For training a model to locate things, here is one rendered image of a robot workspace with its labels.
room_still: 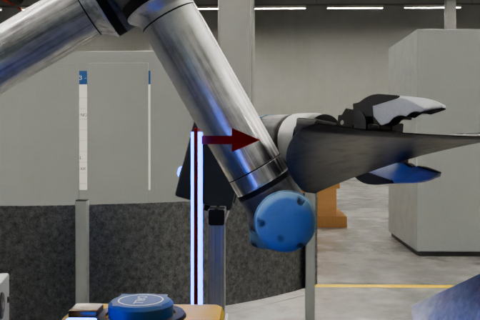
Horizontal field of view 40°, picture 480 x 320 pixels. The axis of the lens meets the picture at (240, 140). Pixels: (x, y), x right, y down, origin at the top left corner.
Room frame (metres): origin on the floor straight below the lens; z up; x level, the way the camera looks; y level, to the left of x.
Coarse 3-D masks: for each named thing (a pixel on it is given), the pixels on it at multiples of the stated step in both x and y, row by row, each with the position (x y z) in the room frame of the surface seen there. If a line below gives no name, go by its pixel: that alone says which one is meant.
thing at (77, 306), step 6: (78, 306) 0.41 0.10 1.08; (84, 306) 0.41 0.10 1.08; (90, 306) 0.41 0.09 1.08; (96, 306) 0.41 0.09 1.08; (102, 306) 0.41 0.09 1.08; (72, 312) 0.40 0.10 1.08; (78, 312) 0.40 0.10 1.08; (84, 312) 0.40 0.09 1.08; (90, 312) 0.40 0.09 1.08; (96, 312) 0.40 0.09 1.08
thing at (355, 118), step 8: (344, 112) 0.82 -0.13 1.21; (352, 112) 0.80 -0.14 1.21; (360, 112) 0.79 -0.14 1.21; (328, 120) 0.89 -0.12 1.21; (336, 120) 0.89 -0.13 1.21; (344, 120) 0.81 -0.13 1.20; (352, 120) 0.80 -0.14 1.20; (360, 120) 0.79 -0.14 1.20; (376, 120) 0.80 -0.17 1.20; (360, 128) 0.79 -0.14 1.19; (368, 128) 0.78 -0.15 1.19; (376, 128) 0.78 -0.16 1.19; (384, 128) 0.80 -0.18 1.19; (392, 128) 0.81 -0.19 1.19; (400, 128) 0.81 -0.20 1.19; (408, 160) 0.82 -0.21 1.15
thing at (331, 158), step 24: (312, 144) 0.61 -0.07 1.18; (336, 144) 0.61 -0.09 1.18; (360, 144) 0.62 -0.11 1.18; (384, 144) 0.62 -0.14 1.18; (408, 144) 0.63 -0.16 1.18; (432, 144) 0.65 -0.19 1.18; (456, 144) 0.68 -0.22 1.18; (288, 168) 0.69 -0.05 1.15; (312, 168) 0.70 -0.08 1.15; (336, 168) 0.71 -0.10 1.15; (360, 168) 0.73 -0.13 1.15; (312, 192) 0.77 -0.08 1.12
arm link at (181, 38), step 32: (128, 0) 0.80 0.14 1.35; (160, 0) 0.79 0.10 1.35; (192, 0) 0.83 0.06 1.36; (160, 32) 0.81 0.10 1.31; (192, 32) 0.81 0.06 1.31; (192, 64) 0.80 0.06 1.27; (224, 64) 0.82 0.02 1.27; (192, 96) 0.81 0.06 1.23; (224, 96) 0.81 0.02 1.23; (224, 128) 0.81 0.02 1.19; (256, 128) 0.82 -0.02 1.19; (224, 160) 0.82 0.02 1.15; (256, 160) 0.81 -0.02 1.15; (256, 192) 0.81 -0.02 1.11; (288, 192) 0.80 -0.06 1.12; (256, 224) 0.80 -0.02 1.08; (288, 224) 0.79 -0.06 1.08
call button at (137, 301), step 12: (120, 300) 0.41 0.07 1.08; (132, 300) 0.41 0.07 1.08; (144, 300) 0.41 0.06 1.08; (156, 300) 0.41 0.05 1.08; (168, 300) 0.41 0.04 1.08; (108, 312) 0.40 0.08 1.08; (120, 312) 0.39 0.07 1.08; (132, 312) 0.39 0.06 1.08; (144, 312) 0.39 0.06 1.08; (156, 312) 0.39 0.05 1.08; (168, 312) 0.40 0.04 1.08
